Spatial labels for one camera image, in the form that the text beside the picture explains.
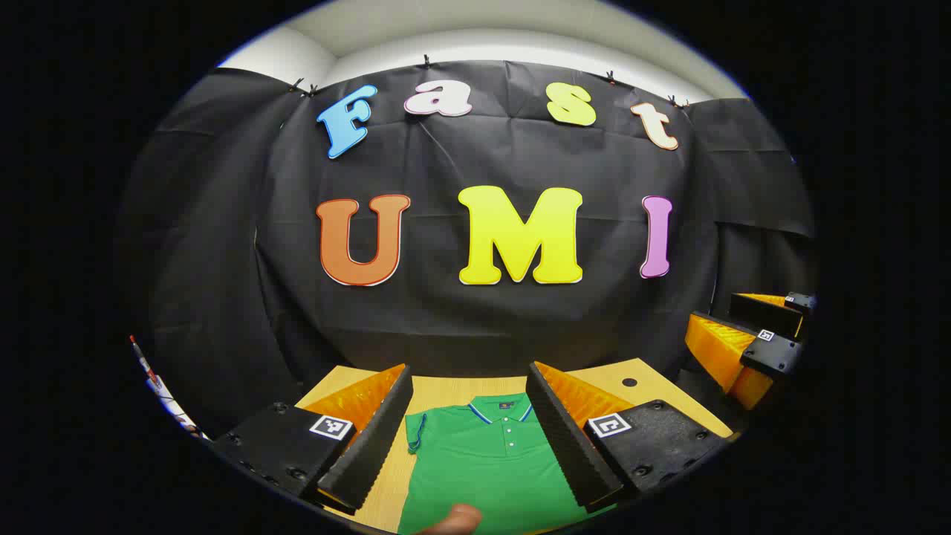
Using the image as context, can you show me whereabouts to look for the green T-shirt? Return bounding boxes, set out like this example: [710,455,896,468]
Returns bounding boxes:
[397,392,617,535]

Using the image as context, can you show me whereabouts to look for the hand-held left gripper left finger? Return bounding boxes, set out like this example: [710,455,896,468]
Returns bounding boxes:
[210,363,415,515]

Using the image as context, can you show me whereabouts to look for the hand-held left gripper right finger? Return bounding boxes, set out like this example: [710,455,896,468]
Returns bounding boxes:
[525,361,733,515]

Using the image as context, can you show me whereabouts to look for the white office desk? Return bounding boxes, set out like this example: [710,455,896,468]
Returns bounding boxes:
[145,370,209,439]

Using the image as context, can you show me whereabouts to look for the black backdrop cloth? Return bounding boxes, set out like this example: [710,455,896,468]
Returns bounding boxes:
[115,59,818,439]

